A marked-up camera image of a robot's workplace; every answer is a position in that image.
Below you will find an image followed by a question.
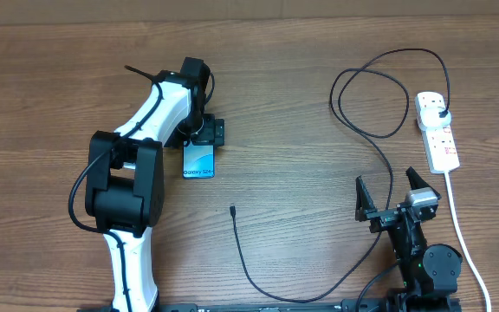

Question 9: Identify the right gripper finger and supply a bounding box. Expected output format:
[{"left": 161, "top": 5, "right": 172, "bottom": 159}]
[
  {"left": 405, "top": 166, "right": 441, "bottom": 199},
  {"left": 355, "top": 176, "right": 378, "bottom": 222}
]

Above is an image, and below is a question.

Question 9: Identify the blue Galaxy smartphone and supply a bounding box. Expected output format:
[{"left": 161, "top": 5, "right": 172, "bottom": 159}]
[{"left": 183, "top": 143, "right": 215, "bottom": 179}]

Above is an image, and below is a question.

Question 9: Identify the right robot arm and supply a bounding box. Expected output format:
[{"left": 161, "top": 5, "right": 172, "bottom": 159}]
[{"left": 347, "top": 167, "right": 463, "bottom": 312}]

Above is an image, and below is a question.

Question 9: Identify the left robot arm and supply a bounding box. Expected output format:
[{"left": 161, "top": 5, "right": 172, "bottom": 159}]
[{"left": 79, "top": 57, "right": 225, "bottom": 311}]

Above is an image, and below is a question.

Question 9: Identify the white charger plug adapter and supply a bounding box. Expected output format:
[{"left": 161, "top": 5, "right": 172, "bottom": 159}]
[{"left": 418, "top": 107, "right": 451, "bottom": 131}]

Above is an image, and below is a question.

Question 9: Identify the white power strip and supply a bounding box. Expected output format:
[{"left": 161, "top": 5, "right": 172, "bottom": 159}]
[{"left": 415, "top": 91, "right": 460, "bottom": 174}]

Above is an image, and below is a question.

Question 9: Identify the white power strip cord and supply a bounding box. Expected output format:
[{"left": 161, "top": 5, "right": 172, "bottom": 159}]
[{"left": 443, "top": 171, "right": 493, "bottom": 312}]

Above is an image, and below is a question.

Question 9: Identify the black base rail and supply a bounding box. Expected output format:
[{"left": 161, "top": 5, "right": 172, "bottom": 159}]
[{"left": 76, "top": 298, "right": 462, "bottom": 312}]

